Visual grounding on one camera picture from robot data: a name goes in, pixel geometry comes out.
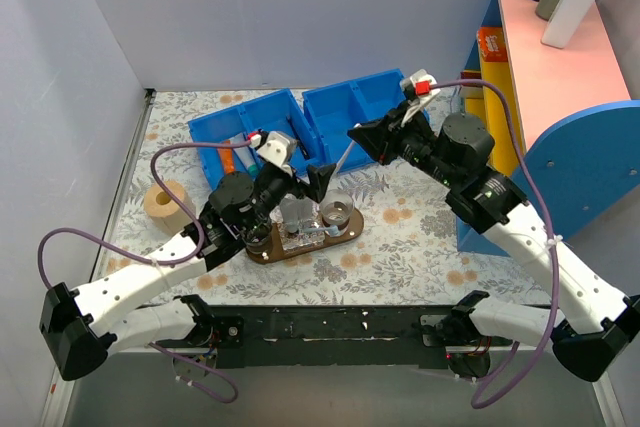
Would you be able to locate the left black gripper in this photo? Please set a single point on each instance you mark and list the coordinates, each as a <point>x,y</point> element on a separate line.
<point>295,178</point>

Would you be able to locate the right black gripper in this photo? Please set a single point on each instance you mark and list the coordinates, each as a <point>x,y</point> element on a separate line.
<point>391,132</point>

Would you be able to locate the white toothbrush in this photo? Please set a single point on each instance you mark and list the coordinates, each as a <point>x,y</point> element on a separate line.
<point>344,157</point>

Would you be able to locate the clear plastic cup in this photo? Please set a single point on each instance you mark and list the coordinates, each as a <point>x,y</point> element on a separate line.
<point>336,208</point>

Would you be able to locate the light blue toothbrush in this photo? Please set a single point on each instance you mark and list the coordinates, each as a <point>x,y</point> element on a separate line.
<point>331,231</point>

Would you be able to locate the clear textured acrylic holder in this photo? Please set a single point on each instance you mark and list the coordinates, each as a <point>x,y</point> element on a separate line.
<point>291,243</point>

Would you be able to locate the dark smoked plastic cup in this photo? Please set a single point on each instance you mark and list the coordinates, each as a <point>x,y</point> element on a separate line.
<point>258,239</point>

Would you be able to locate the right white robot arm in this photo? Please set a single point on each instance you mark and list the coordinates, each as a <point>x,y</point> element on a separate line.
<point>595,321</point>

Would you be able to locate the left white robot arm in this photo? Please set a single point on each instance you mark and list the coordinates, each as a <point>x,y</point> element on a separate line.
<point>83,326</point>

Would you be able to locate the oval wooden tray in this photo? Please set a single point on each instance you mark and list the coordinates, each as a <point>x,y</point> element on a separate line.
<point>353,230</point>

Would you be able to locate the orange toothpaste tube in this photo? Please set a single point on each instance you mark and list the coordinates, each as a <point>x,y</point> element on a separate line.
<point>226,156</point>

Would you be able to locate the right blue divided bin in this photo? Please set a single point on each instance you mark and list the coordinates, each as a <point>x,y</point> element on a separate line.
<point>332,110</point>

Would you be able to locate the white tube green cap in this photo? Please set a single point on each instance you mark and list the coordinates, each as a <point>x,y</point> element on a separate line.
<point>245,156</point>

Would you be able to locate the sponge package box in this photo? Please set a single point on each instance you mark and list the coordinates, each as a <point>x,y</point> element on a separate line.
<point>463,92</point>

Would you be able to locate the floral table mat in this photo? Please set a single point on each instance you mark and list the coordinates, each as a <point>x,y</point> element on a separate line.
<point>406,254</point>

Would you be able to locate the orange snack box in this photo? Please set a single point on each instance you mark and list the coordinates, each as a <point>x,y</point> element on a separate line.
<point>491,44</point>

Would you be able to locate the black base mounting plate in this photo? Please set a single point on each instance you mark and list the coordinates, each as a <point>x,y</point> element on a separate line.
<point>273,336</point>

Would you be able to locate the blue pink shelf unit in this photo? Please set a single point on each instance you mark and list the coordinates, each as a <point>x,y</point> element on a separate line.
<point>579,126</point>

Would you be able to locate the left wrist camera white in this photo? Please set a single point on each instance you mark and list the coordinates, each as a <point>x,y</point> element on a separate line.
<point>274,147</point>

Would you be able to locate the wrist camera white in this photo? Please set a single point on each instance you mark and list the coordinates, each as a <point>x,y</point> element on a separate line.
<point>419,90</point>
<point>274,147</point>

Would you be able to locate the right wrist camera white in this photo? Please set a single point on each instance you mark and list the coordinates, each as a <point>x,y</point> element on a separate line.
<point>419,90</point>

